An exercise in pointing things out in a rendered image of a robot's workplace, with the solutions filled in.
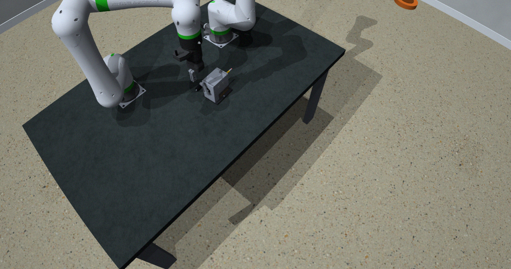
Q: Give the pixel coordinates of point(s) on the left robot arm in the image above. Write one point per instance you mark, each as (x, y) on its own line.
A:
(223, 15)

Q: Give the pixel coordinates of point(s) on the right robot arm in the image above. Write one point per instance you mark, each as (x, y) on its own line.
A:
(110, 78)

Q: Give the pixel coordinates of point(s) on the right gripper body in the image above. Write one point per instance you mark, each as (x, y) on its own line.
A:
(191, 51)

